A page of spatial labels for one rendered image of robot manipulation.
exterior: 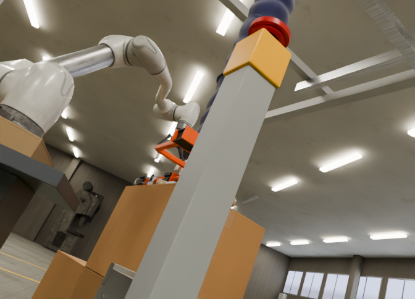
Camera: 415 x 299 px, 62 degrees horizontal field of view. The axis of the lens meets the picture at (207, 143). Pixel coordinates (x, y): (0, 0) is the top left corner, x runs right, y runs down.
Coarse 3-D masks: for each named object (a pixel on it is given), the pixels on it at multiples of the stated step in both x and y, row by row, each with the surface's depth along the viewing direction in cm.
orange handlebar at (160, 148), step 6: (162, 144) 138; (168, 144) 133; (174, 144) 130; (156, 150) 144; (162, 150) 145; (168, 156) 146; (174, 156) 147; (174, 162) 149; (180, 162) 149; (156, 180) 190; (174, 180) 174
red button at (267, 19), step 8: (264, 16) 55; (256, 24) 56; (264, 24) 55; (272, 24) 55; (280, 24) 55; (248, 32) 58; (272, 32) 56; (280, 32) 55; (288, 32) 56; (280, 40) 56; (288, 40) 57
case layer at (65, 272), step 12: (60, 252) 198; (60, 264) 185; (72, 264) 170; (84, 264) 166; (48, 276) 191; (60, 276) 175; (72, 276) 161; (84, 276) 149; (96, 276) 139; (36, 288) 196; (48, 288) 179; (60, 288) 165; (72, 288) 152; (84, 288) 142; (96, 288) 133
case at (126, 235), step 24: (144, 192) 148; (168, 192) 130; (120, 216) 154; (144, 216) 135; (240, 216) 132; (120, 240) 140; (144, 240) 124; (240, 240) 131; (96, 264) 146; (120, 264) 128; (216, 264) 124; (240, 264) 130; (216, 288) 123; (240, 288) 128
